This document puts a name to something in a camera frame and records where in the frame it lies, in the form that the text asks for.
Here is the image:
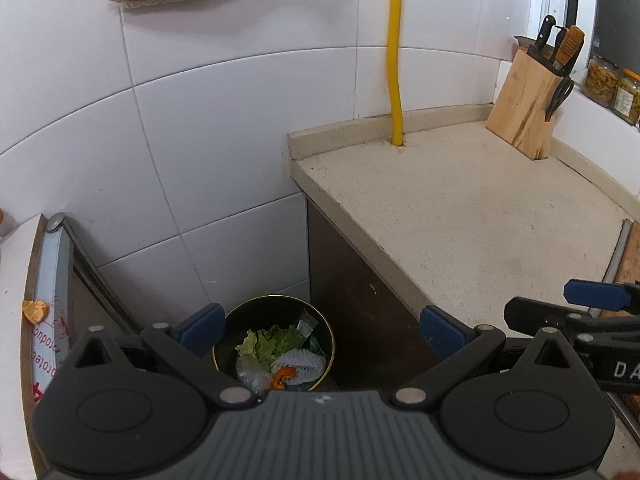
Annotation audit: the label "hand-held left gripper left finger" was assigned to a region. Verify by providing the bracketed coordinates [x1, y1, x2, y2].
[75, 304, 252, 407]

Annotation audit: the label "wooden knife block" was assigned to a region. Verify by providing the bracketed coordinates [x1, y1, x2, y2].
[485, 50, 566, 161]

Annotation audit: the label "dark brown base cabinet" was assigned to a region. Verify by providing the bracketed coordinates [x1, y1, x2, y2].
[306, 195, 443, 393]

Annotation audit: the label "black round trash bin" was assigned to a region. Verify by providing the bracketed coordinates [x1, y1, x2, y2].
[212, 296, 336, 395]

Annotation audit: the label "wooden cutting board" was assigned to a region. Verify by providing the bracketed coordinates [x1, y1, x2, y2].
[597, 230, 640, 421]

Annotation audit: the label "yellow lidded pickle jar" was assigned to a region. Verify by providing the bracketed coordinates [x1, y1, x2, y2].
[612, 69, 640, 126]

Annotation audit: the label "orange peel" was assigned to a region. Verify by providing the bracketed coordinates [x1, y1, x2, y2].
[21, 300, 51, 323]
[270, 366, 299, 391]

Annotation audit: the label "yellow pipe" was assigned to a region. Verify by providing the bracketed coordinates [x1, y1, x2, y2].
[384, 0, 407, 148]

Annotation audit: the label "black kitchen scissors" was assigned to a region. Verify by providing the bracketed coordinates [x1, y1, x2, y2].
[544, 76, 576, 122]

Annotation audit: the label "clear plastic bag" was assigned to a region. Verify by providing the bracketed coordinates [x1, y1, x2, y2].
[235, 355, 273, 395]

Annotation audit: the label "napa cabbage leaves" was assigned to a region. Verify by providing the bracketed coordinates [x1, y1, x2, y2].
[235, 324, 306, 363]

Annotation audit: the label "white foam fruit net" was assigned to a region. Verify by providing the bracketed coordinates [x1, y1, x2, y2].
[270, 349, 328, 390]

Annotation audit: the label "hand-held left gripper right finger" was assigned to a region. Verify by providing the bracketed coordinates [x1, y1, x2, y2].
[392, 305, 573, 407]

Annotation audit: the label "wooden handled knife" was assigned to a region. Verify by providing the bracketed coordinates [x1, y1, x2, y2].
[557, 25, 586, 73]

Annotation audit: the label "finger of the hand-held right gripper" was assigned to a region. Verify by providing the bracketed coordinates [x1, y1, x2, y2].
[503, 296, 640, 335]
[563, 279, 640, 313]

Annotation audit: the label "large glass pickle jar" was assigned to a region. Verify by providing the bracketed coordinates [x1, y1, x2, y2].
[584, 55, 621, 107]

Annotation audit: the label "white appliance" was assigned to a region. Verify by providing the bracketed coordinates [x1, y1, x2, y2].
[0, 212, 146, 480]

